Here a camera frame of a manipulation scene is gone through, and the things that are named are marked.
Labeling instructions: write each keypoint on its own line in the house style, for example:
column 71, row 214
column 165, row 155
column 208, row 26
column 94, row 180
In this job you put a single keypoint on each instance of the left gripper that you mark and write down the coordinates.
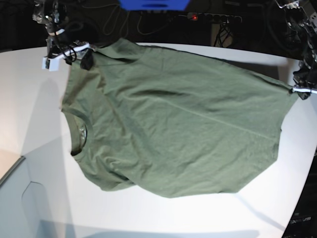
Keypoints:
column 305, row 80

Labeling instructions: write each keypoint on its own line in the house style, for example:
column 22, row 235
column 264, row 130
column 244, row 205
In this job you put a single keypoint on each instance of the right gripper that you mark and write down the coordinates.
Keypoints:
column 70, row 53

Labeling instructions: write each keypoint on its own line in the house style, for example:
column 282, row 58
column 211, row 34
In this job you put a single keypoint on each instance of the green t-shirt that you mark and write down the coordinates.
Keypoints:
column 171, row 122

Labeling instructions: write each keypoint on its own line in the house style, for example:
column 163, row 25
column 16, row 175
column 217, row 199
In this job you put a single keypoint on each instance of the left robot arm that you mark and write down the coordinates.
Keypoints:
column 300, row 17

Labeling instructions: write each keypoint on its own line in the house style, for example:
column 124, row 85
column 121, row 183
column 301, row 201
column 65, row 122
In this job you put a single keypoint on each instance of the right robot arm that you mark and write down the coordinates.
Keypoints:
column 68, row 39

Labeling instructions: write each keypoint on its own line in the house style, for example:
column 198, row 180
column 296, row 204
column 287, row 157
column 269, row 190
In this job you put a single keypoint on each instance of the blue box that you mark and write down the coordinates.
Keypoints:
column 135, row 5

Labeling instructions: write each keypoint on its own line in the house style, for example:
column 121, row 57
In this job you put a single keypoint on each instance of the black power strip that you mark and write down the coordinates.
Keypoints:
column 214, row 18

